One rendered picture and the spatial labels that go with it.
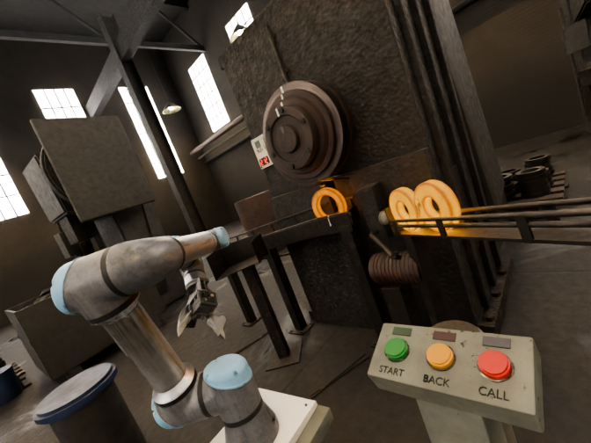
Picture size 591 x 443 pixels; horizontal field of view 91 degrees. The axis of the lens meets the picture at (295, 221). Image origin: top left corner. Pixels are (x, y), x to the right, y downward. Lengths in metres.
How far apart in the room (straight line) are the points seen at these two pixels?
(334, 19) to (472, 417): 1.39
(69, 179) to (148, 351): 2.89
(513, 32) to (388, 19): 5.97
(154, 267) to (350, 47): 1.15
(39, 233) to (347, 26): 10.33
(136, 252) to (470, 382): 0.63
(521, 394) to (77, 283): 0.77
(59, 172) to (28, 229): 7.47
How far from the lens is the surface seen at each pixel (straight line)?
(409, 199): 1.02
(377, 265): 1.22
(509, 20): 7.30
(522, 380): 0.54
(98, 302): 0.75
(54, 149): 3.66
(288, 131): 1.34
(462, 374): 0.55
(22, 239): 10.95
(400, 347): 0.59
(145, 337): 0.82
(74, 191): 3.56
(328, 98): 1.31
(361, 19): 1.43
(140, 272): 0.69
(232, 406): 0.90
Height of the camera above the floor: 0.96
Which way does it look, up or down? 9 degrees down
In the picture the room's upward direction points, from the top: 21 degrees counter-clockwise
